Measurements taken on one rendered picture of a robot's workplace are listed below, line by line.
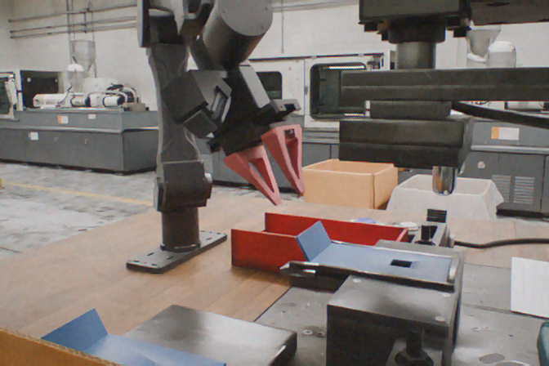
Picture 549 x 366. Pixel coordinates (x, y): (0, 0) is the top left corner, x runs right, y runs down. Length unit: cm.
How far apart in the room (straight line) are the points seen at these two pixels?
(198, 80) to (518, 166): 460
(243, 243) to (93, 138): 708
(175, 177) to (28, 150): 845
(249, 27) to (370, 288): 27
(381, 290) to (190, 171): 40
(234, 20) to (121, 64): 969
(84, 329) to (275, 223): 41
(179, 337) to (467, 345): 30
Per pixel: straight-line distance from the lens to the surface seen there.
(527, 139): 491
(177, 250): 77
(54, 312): 65
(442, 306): 42
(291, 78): 553
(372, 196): 276
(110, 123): 742
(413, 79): 41
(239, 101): 49
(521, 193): 497
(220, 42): 48
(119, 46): 1018
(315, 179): 285
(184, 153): 74
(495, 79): 41
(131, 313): 61
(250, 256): 71
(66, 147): 827
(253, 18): 47
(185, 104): 45
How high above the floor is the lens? 116
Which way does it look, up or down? 9 degrees down
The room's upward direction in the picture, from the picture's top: straight up
